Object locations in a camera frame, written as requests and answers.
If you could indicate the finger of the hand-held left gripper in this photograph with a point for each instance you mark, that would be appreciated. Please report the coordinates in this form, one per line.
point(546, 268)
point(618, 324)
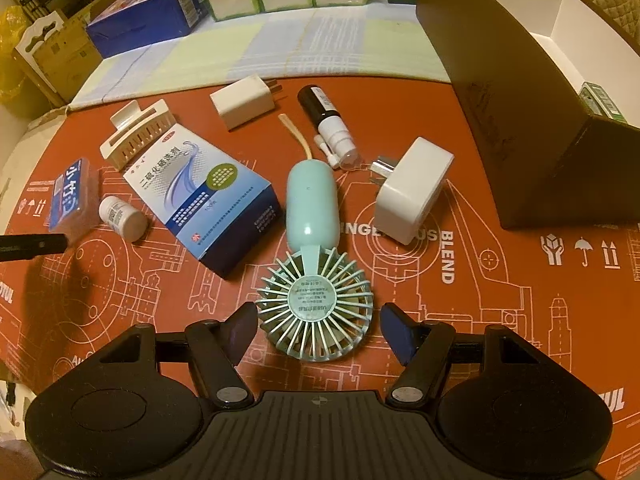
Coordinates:
point(35, 246)

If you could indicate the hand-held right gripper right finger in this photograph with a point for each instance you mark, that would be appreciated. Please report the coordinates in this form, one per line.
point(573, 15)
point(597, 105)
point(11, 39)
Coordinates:
point(397, 332)

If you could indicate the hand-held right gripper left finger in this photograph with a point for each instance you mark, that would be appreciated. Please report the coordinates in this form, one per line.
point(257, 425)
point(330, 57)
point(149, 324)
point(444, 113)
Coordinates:
point(242, 331)

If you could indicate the blue transparent plastic case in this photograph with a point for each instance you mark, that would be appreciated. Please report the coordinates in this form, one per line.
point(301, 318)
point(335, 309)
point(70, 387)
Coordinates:
point(72, 195)

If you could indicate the small white pill bottle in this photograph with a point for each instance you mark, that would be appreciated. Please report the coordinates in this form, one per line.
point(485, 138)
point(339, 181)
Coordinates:
point(122, 217)

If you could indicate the blue and white medicine box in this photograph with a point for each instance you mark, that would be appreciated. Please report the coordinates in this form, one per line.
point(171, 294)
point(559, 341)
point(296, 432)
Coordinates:
point(210, 195)

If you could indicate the mint green handheld fan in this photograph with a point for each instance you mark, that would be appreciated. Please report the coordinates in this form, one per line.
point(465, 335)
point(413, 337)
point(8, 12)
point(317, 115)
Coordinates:
point(310, 200)

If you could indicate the dark spray bottle white nozzle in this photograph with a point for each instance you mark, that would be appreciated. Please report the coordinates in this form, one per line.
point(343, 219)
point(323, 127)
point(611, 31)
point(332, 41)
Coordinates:
point(322, 115)

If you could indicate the brown storage box white inside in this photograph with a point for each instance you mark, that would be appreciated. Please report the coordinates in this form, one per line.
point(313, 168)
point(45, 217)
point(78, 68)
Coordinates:
point(500, 85)

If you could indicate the red printed mat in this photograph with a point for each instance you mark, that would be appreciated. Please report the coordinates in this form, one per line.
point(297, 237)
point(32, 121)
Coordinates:
point(475, 285)

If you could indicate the cream hair claw clip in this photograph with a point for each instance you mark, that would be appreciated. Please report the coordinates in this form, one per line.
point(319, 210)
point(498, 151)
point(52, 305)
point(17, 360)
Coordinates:
point(137, 132)

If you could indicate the yellow plastic bag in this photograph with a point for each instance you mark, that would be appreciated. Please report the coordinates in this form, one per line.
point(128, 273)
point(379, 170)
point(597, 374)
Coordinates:
point(12, 60)

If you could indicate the cardboard box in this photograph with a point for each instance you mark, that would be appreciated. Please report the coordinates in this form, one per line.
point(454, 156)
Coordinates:
point(60, 50)

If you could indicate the small white charger plug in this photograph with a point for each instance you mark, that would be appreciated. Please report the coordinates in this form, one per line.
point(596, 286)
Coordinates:
point(242, 102)

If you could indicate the blue printed carton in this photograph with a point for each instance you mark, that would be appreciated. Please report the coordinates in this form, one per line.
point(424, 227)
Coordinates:
point(145, 10)

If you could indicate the pale checked cloth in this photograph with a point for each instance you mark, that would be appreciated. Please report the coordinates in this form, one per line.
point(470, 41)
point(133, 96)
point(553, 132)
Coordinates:
point(310, 45)

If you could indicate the small green packet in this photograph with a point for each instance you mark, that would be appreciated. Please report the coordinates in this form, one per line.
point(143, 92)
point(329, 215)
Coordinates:
point(602, 100)

